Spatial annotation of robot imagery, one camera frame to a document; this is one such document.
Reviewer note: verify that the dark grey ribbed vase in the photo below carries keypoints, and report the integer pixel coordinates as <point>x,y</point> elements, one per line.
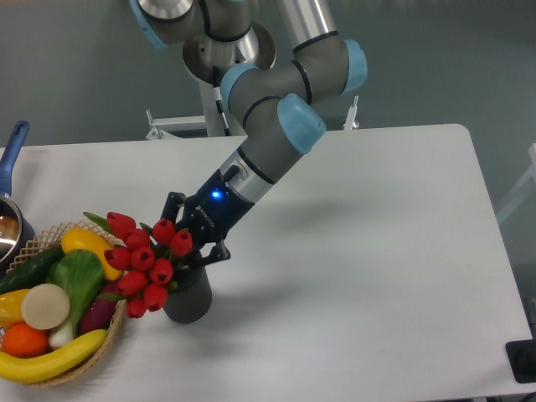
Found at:
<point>192,297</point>

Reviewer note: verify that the green bok choy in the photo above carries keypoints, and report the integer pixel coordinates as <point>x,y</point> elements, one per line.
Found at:
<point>80,274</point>

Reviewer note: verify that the orange fruit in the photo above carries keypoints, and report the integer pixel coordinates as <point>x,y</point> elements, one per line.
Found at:
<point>23,341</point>

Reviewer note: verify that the red tulip bouquet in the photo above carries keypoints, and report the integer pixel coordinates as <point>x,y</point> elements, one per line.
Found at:
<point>150,260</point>

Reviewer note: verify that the yellow squash upper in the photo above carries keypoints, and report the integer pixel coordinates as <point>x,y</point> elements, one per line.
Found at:
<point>84,239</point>

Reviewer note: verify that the white frame right edge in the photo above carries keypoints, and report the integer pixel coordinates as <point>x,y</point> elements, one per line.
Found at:
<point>519,192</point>

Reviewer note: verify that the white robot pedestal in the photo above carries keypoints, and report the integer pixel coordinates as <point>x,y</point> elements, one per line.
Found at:
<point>219,121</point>

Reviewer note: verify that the black device table edge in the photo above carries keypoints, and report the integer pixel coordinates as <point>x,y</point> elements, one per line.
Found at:
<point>521,356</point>

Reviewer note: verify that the green cucumber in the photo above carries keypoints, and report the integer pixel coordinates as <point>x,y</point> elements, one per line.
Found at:
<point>33,271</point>

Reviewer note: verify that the yellow banana front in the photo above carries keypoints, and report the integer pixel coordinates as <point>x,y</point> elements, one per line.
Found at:
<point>49,365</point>

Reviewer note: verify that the blue handled saucepan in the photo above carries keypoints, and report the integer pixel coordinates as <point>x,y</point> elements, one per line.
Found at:
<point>16,231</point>

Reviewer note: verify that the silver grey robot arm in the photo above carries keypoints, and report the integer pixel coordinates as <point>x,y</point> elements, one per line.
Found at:
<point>272,104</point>

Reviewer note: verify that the beige round disc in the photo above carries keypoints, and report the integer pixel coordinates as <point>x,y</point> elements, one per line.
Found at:
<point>45,306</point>

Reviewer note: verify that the white base frame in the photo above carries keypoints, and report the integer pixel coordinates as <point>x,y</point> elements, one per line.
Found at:
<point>196,126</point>

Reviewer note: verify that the woven wicker basket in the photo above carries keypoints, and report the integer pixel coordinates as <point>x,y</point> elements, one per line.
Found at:
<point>49,238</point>

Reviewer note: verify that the purple sweet potato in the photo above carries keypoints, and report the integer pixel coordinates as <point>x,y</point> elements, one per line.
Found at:
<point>101,310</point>

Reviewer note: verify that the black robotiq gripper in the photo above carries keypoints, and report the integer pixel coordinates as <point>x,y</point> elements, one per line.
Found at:
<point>208,216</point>

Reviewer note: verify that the yellow pepper left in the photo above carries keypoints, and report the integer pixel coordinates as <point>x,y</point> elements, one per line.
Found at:
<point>11,307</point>

